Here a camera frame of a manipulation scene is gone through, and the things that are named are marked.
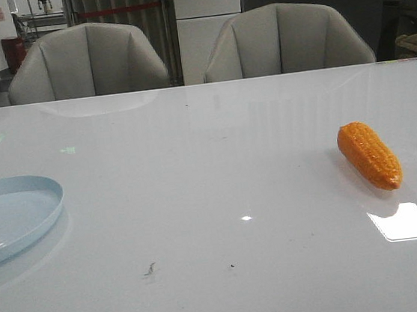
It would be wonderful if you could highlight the dark side table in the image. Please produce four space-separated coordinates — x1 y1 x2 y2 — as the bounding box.
377 0 417 61

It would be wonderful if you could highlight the red barrier belt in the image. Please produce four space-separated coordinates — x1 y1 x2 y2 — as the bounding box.
77 1 162 19

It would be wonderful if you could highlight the red trash bin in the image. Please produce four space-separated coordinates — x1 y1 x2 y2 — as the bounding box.
0 36 26 74

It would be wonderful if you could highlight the left grey upholstered chair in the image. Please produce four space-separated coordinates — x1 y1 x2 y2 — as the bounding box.
8 22 170 105

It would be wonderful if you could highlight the grey upholstered chair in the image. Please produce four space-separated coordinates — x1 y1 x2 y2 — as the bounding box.
204 3 375 83
8 22 170 105

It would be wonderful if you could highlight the white cabinet with drawers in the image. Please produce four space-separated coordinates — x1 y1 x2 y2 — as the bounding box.
173 0 241 85

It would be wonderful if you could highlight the orange toy corn cob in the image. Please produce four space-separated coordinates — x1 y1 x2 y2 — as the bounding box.
337 121 403 191

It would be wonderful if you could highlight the right grey upholstered chair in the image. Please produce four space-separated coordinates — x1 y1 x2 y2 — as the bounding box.
204 3 375 83

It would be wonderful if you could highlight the light blue round plate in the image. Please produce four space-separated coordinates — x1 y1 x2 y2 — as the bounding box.
0 175 64 263

